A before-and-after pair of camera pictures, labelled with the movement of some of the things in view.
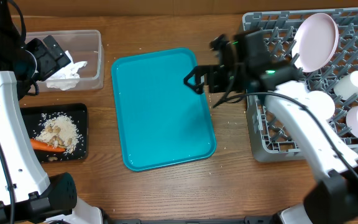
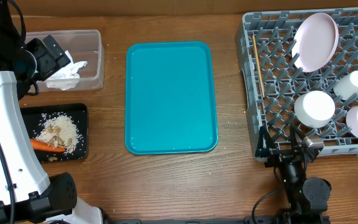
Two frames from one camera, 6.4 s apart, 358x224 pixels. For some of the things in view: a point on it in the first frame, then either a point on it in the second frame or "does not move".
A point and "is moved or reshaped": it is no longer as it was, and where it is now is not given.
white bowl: x=321 y=104 does not move
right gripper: x=197 y=71 → x=278 y=154
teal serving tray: x=161 y=121 is moved or reshaped
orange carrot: x=42 y=145 does not move
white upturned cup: x=351 y=84 does not move
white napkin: x=68 y=78 does not move
